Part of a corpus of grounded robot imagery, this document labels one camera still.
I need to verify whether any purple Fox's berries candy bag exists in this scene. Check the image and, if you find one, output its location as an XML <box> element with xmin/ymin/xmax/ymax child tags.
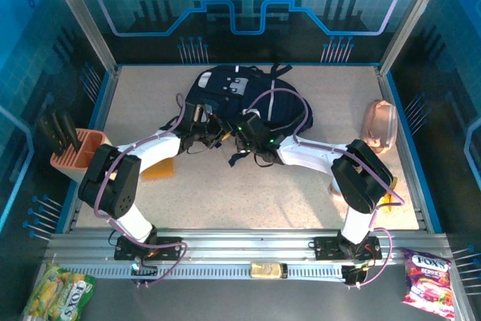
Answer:
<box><xmin>401</xmin><ymin>247</ymin><xmax>455</xmax><ymax>318</ymax></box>

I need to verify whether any black handled knife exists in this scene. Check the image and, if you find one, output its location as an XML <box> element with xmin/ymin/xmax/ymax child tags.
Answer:
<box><xmin>50</xmin><ymin>109</ymin><xmax>74</xmax><ymax>155</ymax></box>
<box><xmin>59</xmin><ymin>111</ymin><xmax>83</xmax><ymax>153</ymax></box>
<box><xmin>37</xmin><ymin>114</ymin><xmax>64</xmax><ymax>157</ymax></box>

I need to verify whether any plain orange note pad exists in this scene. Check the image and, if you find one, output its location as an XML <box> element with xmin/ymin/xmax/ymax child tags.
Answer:
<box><xmin>142</xmin><ymin>157</ymin><xmax>177</xmax><ymax>181</ymax></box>

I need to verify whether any yellow snack packet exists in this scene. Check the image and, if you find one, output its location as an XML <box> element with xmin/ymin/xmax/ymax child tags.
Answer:
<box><xmin>377</xmin><ymin>176</ymin><xmax>405</xmax><ymax>213</ymax></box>

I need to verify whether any wide aluminium mounting rail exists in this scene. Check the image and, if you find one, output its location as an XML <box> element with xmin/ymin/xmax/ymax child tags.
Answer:
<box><xmin>44</xmin><ymin>227</ymin><xmax>452</xmax><ymax>265</ymax></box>

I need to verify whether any aluminium frame post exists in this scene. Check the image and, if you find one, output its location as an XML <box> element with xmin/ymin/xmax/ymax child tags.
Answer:
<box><xmin>41</xmin><ymin>0</ymin><xmax>119</xmax><ymax>76</ymax></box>
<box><xmin>377</xmin><ymin>0</ymin><xmax>454</xmax><ymax>76</ymax></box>

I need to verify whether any small black controller board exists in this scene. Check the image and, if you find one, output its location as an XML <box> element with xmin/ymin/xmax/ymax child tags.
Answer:
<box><xmin>340</xmin><ymin>264</ymin><xmax>368</xmax><ymax>290</ymax></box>
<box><xmin>130</xmin><ymin>263</ymin><xmax>159</xmax><ymax>289</ymax></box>

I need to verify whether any navy blue backpack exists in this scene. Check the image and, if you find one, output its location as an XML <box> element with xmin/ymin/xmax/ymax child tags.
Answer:
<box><xmin>159</xmin><ymin>63</ymin><xmax>315</xmax><ymax>166</ymax></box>

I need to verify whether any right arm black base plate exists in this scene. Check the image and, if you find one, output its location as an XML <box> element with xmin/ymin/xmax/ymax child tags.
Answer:
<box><xmin>313</xmin><ymin>236</ymin><xmax>383</xmax><ymax>262</ymax></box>

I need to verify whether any green yellow Fox's candy bag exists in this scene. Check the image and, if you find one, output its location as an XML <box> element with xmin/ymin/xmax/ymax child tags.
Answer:
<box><xmin>22</xmin><ymin>262</ymin><xmax>97</xmax><ymax>321</ymax></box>

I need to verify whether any pink and cream knife block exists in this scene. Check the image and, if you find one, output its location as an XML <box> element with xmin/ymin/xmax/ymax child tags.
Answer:
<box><xmin>50</xmin><ymin>128</ymin><xmax>113</xmax><ymax>183</ymax></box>

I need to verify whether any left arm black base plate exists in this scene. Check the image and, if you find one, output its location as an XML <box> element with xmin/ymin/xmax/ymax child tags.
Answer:
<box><xmin>113</xmin><ymin>235</ymin><xmax>182</xmax><ymax>262</ymax></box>

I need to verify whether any grey slotted cable duct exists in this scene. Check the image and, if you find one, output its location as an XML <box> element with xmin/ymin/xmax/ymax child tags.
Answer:
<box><xmin>52</xmin><ymin>262</ymin><xmax>346</xmax><ymax>280</ymax></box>

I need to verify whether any pink translucent pencil case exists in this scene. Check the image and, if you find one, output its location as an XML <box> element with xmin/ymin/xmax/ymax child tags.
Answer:
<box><xmin>360</xmin><ymin>99</ymin><xmax>398</xmax><ymax>153</ymax></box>

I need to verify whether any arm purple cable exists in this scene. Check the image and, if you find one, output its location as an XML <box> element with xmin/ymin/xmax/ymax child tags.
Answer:
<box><xmin>92</xmin><ymin>93</ymin><xmax>189</xmax><ymax>289</ymax></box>
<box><xmin>247</xmin><ymin>87</ymin><xmax>394</xmax><ymax>290</ymax></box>

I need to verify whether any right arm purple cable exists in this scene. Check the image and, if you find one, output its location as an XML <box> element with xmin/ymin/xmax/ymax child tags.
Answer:
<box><xmin>247</xmin><ymin>87</ymin><xmax>394</xmax><ymax>290</ymax></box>

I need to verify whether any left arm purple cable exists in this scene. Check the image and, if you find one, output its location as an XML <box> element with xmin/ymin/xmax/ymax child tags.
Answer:
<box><xmin>92</xmin><ymin>93</ymin><xmax>189</xmax><ymax>289</ymax></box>

